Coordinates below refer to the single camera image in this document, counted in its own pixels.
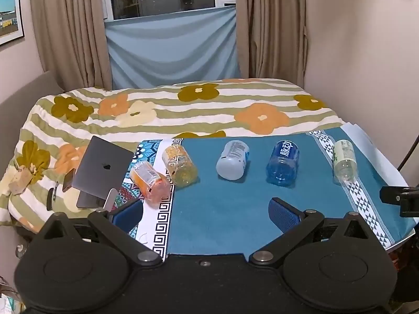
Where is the orange plastic bottle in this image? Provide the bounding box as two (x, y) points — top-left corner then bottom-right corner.
(129, 161), (172, 209)

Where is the black cable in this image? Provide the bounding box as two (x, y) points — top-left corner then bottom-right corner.
(397, 130), (419, 171)

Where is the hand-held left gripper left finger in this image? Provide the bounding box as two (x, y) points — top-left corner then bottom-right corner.
(38, 199), (163, 265)

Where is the framed wall picture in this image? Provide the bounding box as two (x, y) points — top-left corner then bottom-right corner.
(0, 0), (25, 47)

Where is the light blue hanging cloth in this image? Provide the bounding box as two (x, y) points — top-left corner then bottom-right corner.
(104, 6), (241, 89)

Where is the teal patterned tablecloth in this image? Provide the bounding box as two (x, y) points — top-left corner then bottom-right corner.
(111, 127), (416, 260)

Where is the yellow plastic bottle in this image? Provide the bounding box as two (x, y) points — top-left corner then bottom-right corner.
(162, 144), (198, 188)

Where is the grey laptop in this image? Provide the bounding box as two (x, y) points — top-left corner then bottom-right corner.
(71, 135), (135, 209)

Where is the grey headboard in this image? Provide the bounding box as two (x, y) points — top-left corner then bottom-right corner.
(0, 70), (65, 158)

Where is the white plastic bottle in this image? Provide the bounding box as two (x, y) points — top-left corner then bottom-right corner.
(216, 140), (250, 180)

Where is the silver laptop stand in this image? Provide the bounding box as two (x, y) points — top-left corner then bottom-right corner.
(103, 188), (118, 211)

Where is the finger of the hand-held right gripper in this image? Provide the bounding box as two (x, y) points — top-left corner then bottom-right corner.
(380, 185), (419, 218)

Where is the smartphone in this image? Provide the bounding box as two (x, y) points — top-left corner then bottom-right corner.
(62, 168), (77, 193)

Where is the blue plastic bottle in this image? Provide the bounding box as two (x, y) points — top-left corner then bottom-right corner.
(266, 140), (300, 188)

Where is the beige curtain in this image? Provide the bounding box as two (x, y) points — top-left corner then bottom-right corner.
(29, 0), (114, 92)
(236, 0), (308, 87)

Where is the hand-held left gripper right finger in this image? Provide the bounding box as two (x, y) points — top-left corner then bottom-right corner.
(249, 197), (377, 265)

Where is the floral striped blanket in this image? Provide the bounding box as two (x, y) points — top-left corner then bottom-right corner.
(0, 78), (346, 233)

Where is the beige paper tag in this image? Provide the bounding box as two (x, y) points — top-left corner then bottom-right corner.
(8, 165), (38, 196)

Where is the clear green-label bottle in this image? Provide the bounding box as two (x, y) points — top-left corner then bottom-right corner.
(333, 139), (359, 184)

